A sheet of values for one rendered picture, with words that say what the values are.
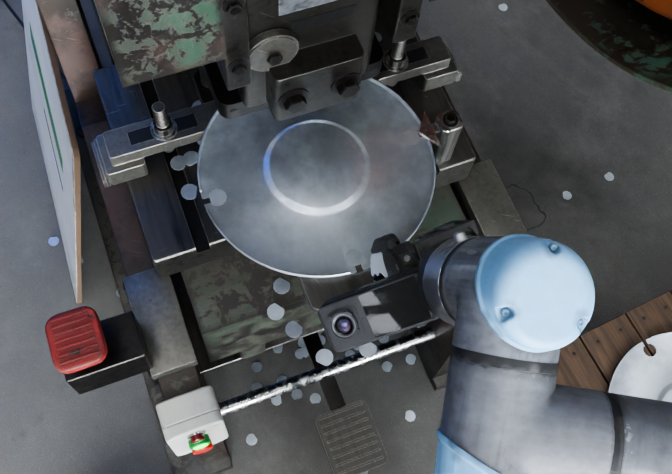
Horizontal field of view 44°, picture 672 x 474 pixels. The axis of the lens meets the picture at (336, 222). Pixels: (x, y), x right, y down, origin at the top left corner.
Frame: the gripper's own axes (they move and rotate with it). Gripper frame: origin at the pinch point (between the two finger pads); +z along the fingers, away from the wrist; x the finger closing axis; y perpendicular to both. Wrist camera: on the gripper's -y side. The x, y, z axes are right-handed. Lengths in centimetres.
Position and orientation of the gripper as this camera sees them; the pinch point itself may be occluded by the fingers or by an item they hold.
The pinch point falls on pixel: (375, 276)
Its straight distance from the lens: 88.9
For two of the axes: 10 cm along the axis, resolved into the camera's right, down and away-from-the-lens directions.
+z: -2.2, 0.1, 9.8
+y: 9.1, -3.6, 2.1
